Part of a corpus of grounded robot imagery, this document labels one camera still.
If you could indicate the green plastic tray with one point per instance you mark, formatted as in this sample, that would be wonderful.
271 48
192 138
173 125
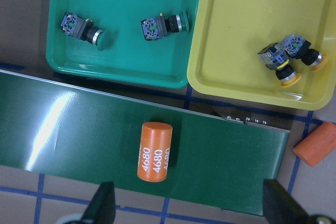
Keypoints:
128 57

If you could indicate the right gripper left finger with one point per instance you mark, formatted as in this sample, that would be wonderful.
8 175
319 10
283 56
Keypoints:
102 206

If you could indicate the green conveyor belt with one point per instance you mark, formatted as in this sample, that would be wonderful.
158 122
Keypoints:
91 136

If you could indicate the orange cylinder with label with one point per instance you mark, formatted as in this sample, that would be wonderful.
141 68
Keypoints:
154 151

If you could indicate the green push button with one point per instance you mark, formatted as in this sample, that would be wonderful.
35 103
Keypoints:
84 29
158 27

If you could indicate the orange cylinder plain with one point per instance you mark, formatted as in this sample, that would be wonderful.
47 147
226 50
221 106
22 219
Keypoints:
317 145

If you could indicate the yellow push button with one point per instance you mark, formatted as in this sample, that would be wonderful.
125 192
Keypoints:
277 60
298 48

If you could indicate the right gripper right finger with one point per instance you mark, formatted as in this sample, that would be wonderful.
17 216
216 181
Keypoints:
280 207

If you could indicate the yellow plastic tray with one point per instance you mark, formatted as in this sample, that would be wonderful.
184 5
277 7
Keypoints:
228 34

